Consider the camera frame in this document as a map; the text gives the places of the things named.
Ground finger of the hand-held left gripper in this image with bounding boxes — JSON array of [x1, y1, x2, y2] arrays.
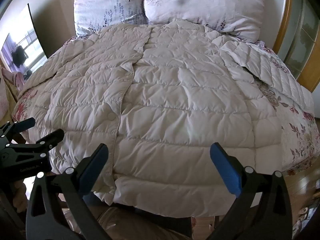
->
[[5, 129, 65, 155], [0, 117, 36, 140]]

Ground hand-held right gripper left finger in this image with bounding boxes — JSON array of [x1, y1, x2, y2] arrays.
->
[[26, 143, 109, 240]]

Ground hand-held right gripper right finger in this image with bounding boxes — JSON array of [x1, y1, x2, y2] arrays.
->
[[209, 142, 293, 240]]

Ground cream quilted duvet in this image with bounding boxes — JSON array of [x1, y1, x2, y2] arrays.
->
[[22, 20, 314, 218]]

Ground pink cloth pile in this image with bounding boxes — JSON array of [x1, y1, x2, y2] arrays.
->
[[0, 66, 26, 117]]

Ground floral bed sheet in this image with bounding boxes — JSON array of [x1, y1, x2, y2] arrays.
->
[[12, 34, 320, 178]]

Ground pink tree print pillow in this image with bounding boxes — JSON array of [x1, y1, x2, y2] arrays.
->
[[73, 0, 148, 37], [143, 0, 267, 42]]

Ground glass door cabinet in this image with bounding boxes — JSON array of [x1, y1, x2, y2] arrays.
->
[[284, 0, 320, 83]]

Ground wooden headboard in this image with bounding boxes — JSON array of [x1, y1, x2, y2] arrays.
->
[[272, 0, 316, 93]]

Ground leaning wall mirror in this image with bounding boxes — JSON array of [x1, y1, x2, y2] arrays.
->
[[1, 4, 48, 73]]

